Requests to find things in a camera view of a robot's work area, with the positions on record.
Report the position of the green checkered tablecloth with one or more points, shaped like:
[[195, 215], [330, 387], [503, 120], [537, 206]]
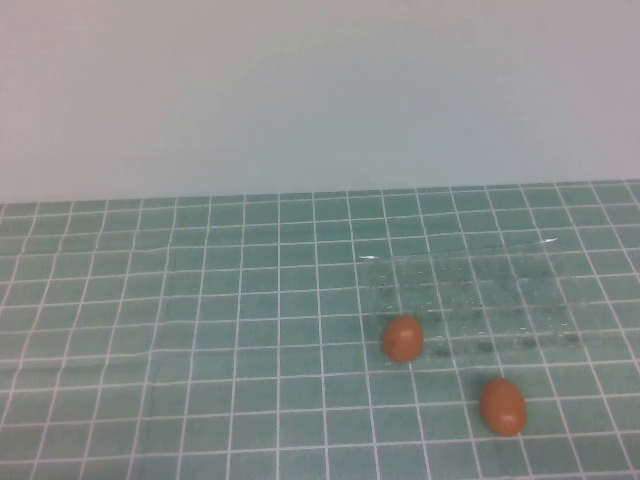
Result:
[[200, 325]]

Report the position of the brown egg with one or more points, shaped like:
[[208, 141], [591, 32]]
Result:
[[403, 338], [503, 406]]

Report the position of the clear plastic egg tray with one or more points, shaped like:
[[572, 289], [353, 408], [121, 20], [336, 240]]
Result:
[[480, 295]]

